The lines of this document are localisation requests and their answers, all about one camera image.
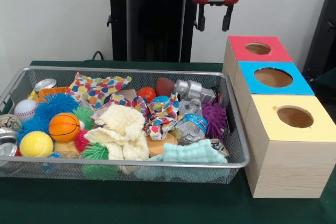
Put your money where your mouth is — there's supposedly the colourful polka dot cloth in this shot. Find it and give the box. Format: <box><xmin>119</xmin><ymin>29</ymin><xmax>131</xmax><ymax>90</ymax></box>
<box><xmin>65</xmin><ymin>71</ymin><xmax>132</xmax><ymax>109</ymax></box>

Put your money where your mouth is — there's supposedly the crushed clear water bottle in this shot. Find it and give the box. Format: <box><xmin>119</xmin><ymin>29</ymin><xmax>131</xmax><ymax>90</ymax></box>
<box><xmin>175</xmin><ymin>98</ymin><xmax>208</xmax><ymax>145</ymax></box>

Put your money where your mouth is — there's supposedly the green cloth side table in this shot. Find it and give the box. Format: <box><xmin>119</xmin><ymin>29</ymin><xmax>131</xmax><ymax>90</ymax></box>
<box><xmin>312</xmin><ymin>66</ymin><xmax>336</xmax><ymax>96</ymax></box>

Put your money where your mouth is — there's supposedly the wooden box with three holes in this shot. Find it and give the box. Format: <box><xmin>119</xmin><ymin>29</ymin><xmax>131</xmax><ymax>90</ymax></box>
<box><xmin>222</xmin><ymin>35</ymin><xmax>336</xmax><ymax>199</ymax></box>

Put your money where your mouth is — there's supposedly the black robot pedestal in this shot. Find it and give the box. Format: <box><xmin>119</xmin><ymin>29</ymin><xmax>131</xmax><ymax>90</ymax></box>
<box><xmin>101</xmin><ymin>0</ymin><xmax>211</xmax><ymax>63</ymax></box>

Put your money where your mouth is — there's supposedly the orange toy basketball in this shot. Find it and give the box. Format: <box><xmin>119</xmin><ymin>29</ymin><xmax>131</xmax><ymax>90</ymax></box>
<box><xmin>48</xmin><ymin>112</ymin><xmax>81</xmax><ymax>143</ymax></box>

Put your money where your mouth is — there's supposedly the yellow plush toy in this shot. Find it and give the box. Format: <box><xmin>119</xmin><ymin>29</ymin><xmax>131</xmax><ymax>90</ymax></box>
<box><xmin>54</xmin><ymin>141</ymin><xmax>80</xmax><ymax>158</ymax></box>

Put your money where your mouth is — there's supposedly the black office chair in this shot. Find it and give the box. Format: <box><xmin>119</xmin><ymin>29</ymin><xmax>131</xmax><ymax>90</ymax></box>
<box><xmin>301</xmin><ymin>0</ymin><xmax>336</xmax><ymax>83</ymax></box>

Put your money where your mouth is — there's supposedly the mint green waffle cloth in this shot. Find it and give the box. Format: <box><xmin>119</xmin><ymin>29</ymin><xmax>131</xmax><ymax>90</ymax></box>
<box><xmin>148</xmin><ymin>139</ymin><xmax>228</xmax><ymax>164</ymax></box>

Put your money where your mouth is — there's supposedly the silver plastic toy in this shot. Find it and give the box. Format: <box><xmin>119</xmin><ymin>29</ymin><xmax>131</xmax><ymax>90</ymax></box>
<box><xmin>173</xmin><ymin>79</ymin><xmax>218</xmax><ymax>104</ymax></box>

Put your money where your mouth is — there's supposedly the white toy baseball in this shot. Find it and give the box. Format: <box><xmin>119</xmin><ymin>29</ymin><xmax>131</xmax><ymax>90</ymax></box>
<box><xmin>14</xmin><ymin>100</ymin><xmax>39</xmax><ymax>123</ymax></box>

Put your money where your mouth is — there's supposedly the cream waffle cloth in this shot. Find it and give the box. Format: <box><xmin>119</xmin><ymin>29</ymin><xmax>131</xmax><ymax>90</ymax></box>
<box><xmin>83</xmin><ymin>103</ymin><xmax>150</xmax><ymax>161</ymax></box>

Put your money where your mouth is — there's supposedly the black cable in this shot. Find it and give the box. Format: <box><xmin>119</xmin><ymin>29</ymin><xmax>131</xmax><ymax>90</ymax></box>
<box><xmin>91</xmin><ymin>50</ymin><xmax>105</xmax><ymax>62</ymax></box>

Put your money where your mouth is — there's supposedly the shallow clear mesh bin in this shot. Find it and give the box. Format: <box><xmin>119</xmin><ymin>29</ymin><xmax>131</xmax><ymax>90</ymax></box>
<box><xmin>0</xmin><ymin>66</ymin><xmax>250</xmax><ymax>185</ymax></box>

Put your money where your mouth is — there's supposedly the yellow tennis ball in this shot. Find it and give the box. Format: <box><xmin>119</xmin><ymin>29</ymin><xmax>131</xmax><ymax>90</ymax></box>
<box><xmin>19</xmin><ymin>131</ymin><xmax>54</xmax><ymax>158</ymax></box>

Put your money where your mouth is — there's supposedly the blue spiky puffer ball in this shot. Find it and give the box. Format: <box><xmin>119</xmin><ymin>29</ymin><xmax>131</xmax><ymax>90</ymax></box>
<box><xmin>35</xmin><ymin>92</ymin><xmax>79</xmax><ymax>122</ymax></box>

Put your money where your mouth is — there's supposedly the purple spiky ball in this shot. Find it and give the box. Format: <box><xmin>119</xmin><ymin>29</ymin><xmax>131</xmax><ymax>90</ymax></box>
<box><xmin>201</xmin><ymin>102</ymin><xmax>227</xmax><ymax>142</ymax></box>

